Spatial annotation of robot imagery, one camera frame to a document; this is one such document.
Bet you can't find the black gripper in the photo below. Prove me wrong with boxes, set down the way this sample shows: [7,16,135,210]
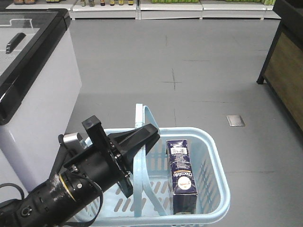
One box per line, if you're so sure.
[64,115,160,198]

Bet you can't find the light blue plastic basket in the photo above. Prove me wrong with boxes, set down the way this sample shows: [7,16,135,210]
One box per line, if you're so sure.
[60,103,231,227]

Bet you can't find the dark blue cookie box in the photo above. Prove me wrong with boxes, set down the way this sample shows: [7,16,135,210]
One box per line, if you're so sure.
[166,139,198,215]

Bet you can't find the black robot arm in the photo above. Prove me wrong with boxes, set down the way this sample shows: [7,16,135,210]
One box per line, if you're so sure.
[0,116,160,227]

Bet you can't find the far steel floor socket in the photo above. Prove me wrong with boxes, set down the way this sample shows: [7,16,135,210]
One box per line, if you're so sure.
[226,114,245,127]

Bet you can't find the white shelf base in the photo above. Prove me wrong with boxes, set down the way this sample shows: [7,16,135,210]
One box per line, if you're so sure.
[7,0,280,20]

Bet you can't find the dark wooden display stand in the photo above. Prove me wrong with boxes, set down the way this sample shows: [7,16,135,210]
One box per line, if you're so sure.
[257,0,303,130]

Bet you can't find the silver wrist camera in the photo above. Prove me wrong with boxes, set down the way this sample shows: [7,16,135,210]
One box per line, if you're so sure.
[63,132,82,150]

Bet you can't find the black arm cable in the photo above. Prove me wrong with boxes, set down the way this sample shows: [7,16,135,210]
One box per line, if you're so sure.
[0,175,104,227]

